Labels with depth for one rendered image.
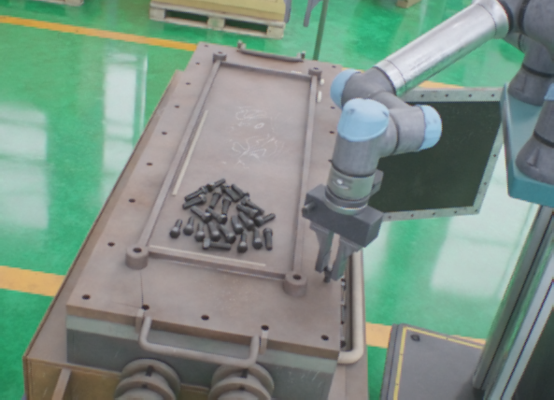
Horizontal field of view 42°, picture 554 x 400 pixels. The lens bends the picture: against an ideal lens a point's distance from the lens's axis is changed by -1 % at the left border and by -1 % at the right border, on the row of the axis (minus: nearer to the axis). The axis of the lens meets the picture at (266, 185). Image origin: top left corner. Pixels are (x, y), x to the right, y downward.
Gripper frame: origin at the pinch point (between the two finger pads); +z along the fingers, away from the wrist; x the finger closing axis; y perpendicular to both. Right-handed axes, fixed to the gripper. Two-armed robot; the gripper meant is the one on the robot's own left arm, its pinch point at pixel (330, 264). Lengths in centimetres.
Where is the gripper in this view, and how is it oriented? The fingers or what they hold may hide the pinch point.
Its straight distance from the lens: 131.9
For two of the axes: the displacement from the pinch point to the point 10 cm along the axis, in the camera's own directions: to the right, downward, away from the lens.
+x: 8.1, 3.9, -4.4
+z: -1.4, 8.5, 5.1
